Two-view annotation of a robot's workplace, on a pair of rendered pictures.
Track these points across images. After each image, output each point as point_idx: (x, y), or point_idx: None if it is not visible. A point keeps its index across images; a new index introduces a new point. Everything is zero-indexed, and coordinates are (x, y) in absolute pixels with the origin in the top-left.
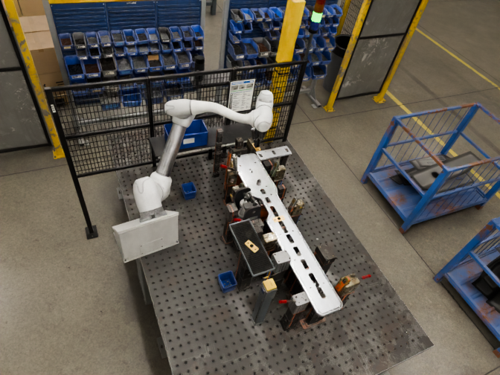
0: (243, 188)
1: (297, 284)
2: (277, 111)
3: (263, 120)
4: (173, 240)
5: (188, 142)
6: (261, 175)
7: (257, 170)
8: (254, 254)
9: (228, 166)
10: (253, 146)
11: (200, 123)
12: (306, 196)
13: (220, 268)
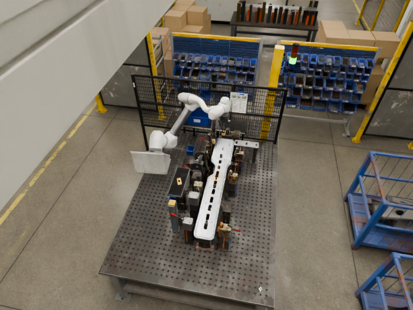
0: (199, 152)
1: None
2: (268, 120)
3: (211, 112)
4: (163, 171)
5: (196, 121)
6: (227, 153)
7: (226, 149)
8: (176, 185)
9: None
10: (235, 136)
11: None
12: (260, 181)
13: None
